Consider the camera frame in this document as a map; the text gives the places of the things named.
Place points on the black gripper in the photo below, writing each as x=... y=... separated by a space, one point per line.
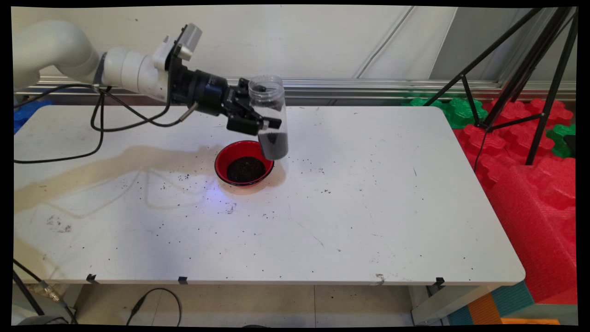
x=207 y=92

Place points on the red bowl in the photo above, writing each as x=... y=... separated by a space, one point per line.
x=222 y=159

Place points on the grey metal base bracket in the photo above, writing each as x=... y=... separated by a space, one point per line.
x=18 y=309

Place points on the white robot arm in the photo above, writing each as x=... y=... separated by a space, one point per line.
x=50 y=46

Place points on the orange foam floor mat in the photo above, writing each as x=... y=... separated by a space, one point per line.
x=484 y=311

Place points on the white grey wrist camera box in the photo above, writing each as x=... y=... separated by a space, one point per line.
x=191 y=37

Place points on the black tripod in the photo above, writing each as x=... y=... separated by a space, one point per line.
x=530 y=60

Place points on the black seeds pile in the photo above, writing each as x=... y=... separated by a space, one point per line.
x=244 y=170

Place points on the grey metal table leg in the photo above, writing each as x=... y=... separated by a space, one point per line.
x=442 y=304

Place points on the clear plastic jar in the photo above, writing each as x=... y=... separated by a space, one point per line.
x=274 y=147

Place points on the blue foam piece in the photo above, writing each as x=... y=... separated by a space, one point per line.
x=27 y=117

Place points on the teal foam floor mat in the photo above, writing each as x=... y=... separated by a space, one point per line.
x=511 y=297

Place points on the aluminium wall rail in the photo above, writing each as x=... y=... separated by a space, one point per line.
x=345 y=87

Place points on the red foam puzzle mat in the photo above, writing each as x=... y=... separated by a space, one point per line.
x=507 y=143

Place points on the green foam puzzle mat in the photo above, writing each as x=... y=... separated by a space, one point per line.
x=456 y=113
x=557 y=138

